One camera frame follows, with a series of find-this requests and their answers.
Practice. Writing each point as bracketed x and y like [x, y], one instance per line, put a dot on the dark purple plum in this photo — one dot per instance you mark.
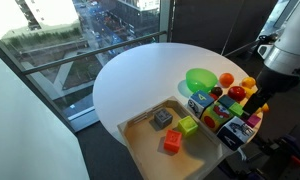
[217, 91]

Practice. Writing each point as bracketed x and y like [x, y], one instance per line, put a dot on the zebra picture soft block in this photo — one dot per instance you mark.
[238, 128]

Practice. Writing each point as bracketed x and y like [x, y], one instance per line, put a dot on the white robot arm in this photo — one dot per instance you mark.
[293, 36]

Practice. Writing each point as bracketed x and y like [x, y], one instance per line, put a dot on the magenta small block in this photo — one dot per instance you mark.
[253, 120]

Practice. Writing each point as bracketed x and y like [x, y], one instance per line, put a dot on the lime green block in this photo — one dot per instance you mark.
[187, 125]

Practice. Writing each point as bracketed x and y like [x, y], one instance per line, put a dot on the yellow-green picture soft block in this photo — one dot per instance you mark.
[215, 116]

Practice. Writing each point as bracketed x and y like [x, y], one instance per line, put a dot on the black orange bar clamp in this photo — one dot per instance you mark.
[290, 146]

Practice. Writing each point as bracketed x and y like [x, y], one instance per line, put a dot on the red apple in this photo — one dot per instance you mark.
[236, 93]

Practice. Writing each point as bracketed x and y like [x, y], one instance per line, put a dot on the blue number four soft block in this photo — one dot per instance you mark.
[200, 100]

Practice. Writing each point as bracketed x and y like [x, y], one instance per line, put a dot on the orange-red block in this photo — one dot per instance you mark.
[172, 140]

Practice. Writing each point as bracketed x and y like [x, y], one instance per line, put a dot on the yellow banana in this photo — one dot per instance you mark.
[250, 91]

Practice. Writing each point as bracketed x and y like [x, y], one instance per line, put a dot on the grey window railing bar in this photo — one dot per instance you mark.
[90, 52]

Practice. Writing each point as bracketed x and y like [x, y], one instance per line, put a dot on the green small block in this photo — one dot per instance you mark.
[236, 109]

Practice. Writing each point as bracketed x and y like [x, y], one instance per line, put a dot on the yellow-orange round fruit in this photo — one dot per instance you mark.
[248, 82]

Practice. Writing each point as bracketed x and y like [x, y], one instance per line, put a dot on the orange fruit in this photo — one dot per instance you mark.
[226, 80]

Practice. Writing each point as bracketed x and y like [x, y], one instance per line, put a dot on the wooden tray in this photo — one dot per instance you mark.
[146, 146]

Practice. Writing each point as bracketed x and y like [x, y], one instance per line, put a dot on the grey window mullion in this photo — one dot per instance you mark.
[166, 16]

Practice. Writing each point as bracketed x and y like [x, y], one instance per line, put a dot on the grey block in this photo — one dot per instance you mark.
[163, 117]

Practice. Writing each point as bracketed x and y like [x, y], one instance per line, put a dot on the blue small block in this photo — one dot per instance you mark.
[226, 100]

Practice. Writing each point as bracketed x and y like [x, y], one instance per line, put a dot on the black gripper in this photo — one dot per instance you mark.
[276, 81]

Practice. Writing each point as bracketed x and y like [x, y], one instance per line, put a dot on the green plastic bowl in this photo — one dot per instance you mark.
[201, 80]

